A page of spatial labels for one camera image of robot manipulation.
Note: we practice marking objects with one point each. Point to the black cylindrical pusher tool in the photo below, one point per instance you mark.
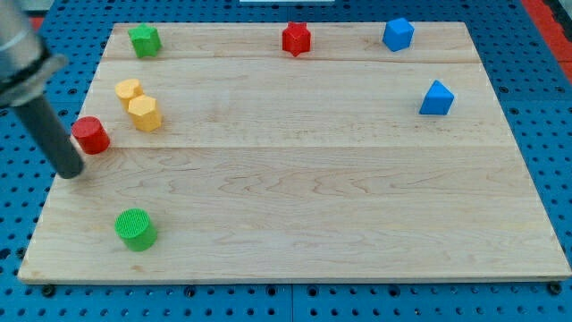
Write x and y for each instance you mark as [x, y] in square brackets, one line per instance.
[51, 137]

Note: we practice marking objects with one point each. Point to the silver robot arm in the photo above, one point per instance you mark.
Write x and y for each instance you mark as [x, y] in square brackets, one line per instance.
[26, 66]

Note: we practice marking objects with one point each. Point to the red cylinder block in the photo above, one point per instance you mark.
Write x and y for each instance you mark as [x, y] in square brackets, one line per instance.
[89, 132]

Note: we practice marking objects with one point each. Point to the yellow heart block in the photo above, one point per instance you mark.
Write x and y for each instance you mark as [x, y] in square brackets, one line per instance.
[128, 89]

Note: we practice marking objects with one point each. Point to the yellow hexagon block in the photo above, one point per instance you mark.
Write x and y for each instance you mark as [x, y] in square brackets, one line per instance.
[144, 113]

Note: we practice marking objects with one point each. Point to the green cylinder block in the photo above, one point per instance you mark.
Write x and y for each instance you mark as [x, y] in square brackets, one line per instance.
[136, 230]

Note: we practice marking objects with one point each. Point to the green star block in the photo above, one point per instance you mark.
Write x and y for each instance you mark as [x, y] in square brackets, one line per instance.
[145, 40]

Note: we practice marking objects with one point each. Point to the wooden board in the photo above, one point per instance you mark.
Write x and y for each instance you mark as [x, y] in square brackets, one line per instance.
[319, 168]

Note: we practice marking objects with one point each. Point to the red star block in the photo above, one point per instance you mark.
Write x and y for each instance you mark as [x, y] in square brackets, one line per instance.
[296, 38]

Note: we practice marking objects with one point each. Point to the blue cube block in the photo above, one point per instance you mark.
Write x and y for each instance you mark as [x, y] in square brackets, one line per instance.
[398, 34]

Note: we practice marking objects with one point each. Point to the blue triangle block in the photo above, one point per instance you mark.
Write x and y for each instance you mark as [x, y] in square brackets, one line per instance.
[438, 100]

